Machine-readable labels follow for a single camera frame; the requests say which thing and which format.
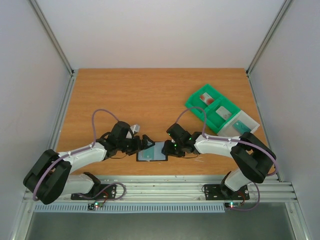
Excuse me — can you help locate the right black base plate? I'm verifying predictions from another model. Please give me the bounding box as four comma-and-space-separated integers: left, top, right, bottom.
201, 184, 250, 201

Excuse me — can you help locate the left aluminium frame post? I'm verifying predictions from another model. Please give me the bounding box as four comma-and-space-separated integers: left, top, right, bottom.
28, 0, 76, 77

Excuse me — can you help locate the white card in tray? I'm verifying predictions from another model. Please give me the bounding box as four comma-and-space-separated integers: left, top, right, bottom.
215, 106, 232, 121

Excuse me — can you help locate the white plastic bin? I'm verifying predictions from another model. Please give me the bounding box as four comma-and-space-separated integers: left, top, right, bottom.
217, 110, 260, 137

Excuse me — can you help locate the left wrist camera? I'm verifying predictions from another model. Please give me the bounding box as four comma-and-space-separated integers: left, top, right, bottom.
127, 124, 140, 139

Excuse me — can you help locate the right aluminium frame post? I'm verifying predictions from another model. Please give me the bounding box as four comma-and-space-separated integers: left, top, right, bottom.
245, 0, 294, 77

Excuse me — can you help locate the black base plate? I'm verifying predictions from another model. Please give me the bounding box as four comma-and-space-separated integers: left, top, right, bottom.
70, 184, 117, 201
201, 184, 250, 201

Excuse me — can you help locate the teal card in bin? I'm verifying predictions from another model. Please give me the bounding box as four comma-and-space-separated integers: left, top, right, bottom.
232, 120, 251, 135

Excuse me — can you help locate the grey slotted cable duct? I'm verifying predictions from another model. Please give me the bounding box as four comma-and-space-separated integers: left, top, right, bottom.
34, 202, 225, 214

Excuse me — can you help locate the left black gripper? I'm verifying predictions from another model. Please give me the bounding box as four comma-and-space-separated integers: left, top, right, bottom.
118, 135, 156, 156

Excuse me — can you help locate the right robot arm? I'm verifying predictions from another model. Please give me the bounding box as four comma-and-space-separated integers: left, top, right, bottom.
161, 123, 278, 200

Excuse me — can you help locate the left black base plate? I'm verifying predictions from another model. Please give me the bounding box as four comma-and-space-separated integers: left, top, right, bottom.
70, 184, 117, 201

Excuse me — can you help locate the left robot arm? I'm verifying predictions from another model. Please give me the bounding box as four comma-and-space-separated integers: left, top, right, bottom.
23, 121, 155, 205

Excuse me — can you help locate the teal card black stripe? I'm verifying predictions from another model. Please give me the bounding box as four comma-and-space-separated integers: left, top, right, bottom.
138, 147, 155, 162

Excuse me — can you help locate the aluminium front rail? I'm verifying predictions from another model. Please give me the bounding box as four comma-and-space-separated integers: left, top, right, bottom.
96, 175, 298, 203

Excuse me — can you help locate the green plastic compartment tray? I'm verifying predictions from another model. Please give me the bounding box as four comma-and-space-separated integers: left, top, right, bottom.
185, 84, 241, 134

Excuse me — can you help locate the white card with red dot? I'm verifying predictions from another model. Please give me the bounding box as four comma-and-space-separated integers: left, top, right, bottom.
199, 92, 215, 106

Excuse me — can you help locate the aluminium frame post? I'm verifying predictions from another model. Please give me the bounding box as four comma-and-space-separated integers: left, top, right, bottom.
245, 0, 294, 77
28, 0, 76, 77

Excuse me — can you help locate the black leather card holder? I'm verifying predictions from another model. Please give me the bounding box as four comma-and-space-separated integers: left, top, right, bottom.
136, 141, 168, 162

